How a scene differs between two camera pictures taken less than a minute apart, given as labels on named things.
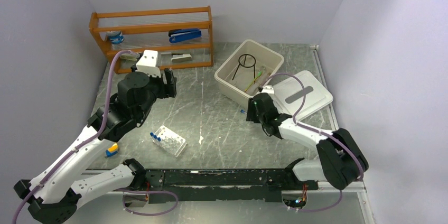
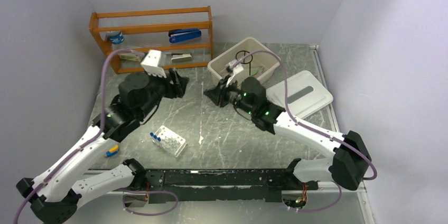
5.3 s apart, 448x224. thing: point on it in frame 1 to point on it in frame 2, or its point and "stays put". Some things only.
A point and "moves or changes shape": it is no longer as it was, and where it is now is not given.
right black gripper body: (252, 114) to (223, 97)
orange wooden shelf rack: (183, 37) stays put
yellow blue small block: (112, 150) stays put
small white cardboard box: (131, 56) stays put
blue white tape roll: (115, 37) stays put
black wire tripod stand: (244, 64) moves or changes shape
